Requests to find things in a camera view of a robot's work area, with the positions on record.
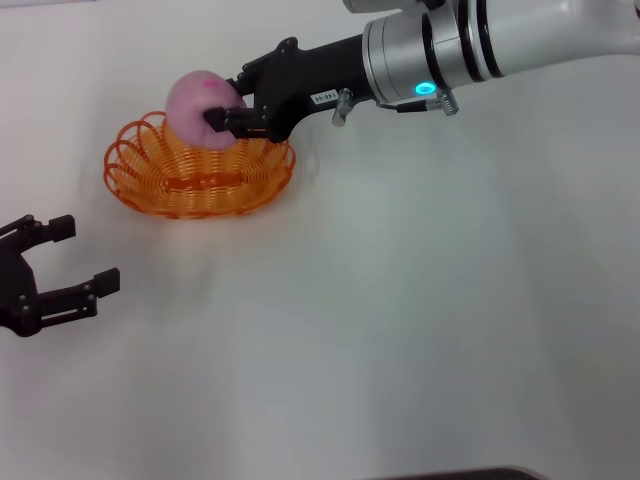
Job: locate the silver angled plug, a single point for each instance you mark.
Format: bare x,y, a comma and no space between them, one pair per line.
341,112

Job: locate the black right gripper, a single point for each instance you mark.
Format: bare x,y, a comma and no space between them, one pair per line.
310,80

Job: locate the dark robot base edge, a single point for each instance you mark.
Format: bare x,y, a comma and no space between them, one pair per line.
475,476

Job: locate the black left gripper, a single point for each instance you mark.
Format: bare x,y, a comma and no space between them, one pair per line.
17,295

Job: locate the pink peach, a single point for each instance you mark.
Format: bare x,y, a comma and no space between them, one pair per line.
195,110

